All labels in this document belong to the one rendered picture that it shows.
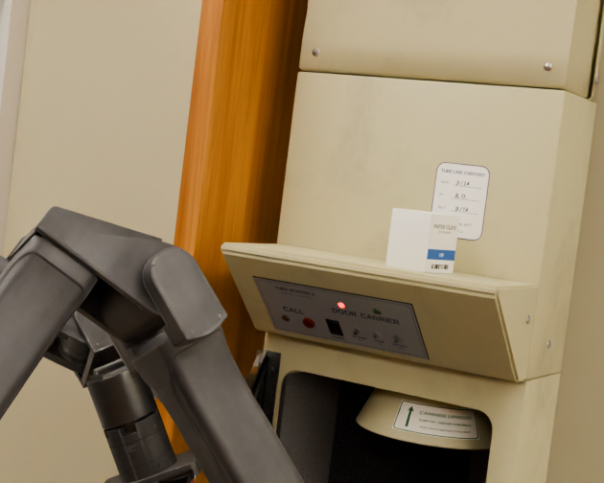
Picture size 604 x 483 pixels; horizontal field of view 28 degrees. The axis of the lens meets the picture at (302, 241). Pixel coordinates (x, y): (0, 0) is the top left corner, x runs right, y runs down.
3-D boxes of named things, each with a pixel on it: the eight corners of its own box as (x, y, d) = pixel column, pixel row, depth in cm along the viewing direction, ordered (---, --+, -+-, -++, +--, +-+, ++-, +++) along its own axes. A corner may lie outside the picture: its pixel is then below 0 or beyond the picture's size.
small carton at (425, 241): (413, 266, 127) (421, 210, 127) (453, 273, 124) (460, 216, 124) (384, 265, 123) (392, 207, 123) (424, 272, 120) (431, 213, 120)
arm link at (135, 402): (74, 374, 119) (93, 372, 114) (135, 348, 122) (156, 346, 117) (98, 439, 119) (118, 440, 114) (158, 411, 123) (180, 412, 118)
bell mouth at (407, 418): (396, 407, 152) (402, 364, 152) (529, 437, 143) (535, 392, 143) (328, 423, 137) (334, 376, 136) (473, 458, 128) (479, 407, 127)
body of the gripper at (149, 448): (112, 495, 122) (87, 427, 122) (207, 463, 122) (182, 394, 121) (102, 514, 115) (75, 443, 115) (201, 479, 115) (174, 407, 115)
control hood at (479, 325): (264, 328, 140) (274, 242, 139) (528, 381, 124) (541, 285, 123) (207, 333, 130) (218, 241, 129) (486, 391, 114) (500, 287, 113)
